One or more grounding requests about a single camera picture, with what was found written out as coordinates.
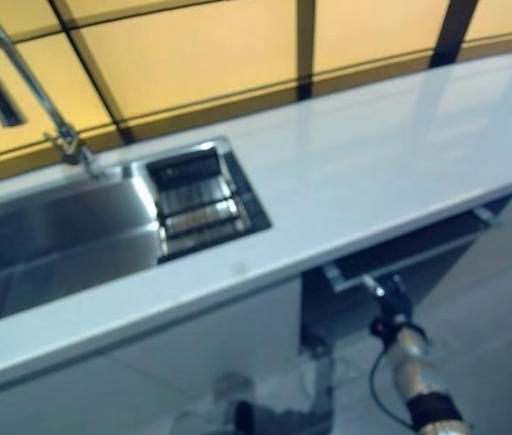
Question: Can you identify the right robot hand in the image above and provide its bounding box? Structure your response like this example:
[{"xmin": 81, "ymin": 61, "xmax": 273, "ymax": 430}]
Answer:
[{"xmin": 361, "ymin": 273, "xmax": 420, "ymax": 340}]

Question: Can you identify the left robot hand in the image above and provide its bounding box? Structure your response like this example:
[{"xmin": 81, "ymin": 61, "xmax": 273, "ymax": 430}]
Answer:
[{"xmin": 235, "ymin": 398, "xmax": 333, "ymax": 435}]

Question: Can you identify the black built-in dishwasher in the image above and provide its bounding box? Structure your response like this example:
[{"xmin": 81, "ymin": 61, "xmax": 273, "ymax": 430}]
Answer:
[{"xmin": 299, "ymin": 193, "xmax": 512, "ymax": 363}]

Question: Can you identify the narrow white cabinet door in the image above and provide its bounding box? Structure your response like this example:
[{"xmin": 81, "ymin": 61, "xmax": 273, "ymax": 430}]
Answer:
[{"xmin": 96, "ymin": 269, "xmax": 304, "ymax": 409}]

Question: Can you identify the black dish drying rack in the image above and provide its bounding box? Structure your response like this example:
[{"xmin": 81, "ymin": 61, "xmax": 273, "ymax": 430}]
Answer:
[{"xmin": 145, "ymin": 142, "xmax": 271, "ymax": 265}]

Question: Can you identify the wide white cabinet door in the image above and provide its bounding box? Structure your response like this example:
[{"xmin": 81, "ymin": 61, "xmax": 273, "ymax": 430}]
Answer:
[{"xmin": 0, "ymin": 348, "xmax": 116, "ymax": 435}]

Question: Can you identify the stainless steel kitchen sink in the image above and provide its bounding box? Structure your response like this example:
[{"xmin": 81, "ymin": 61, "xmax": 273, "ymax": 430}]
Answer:
[{"xmin": 0, "ymin": 135, "xmax": 274, "ymax": 333}]

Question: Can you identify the chrome gooseneck faucet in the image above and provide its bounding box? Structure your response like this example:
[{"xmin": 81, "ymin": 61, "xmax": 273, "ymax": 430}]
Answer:
[{"xmin": 0, "ymin": 0, "xmax": 108, "ymax": 181}]

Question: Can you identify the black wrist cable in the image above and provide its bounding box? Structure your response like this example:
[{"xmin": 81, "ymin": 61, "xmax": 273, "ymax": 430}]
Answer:
[{"xmin": 369, "ymin": 334, "xmax": 416, "ymax": 428}]

